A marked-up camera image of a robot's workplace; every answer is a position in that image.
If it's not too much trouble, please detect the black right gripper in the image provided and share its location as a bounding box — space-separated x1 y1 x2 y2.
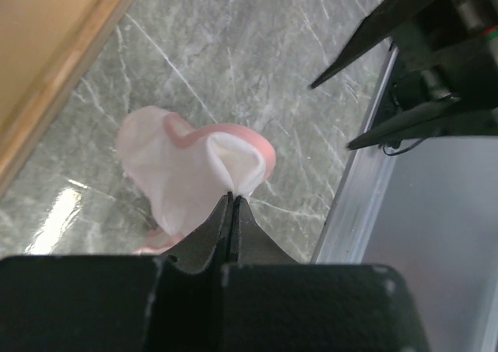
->
309 0 497 150

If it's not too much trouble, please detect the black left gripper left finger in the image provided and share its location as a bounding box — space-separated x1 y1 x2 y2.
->
165 192 233 274

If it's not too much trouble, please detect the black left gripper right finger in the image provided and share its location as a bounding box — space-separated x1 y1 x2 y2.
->
227 194 297 266

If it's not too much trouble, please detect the white pink-trimmed underwear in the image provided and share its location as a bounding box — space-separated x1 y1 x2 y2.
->
116 106 276 254

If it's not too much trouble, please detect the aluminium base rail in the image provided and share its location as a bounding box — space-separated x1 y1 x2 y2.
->
309 44 498 352

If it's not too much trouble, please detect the wooden hanging rack frame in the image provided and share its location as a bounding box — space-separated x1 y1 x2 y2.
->
1 0 133 191

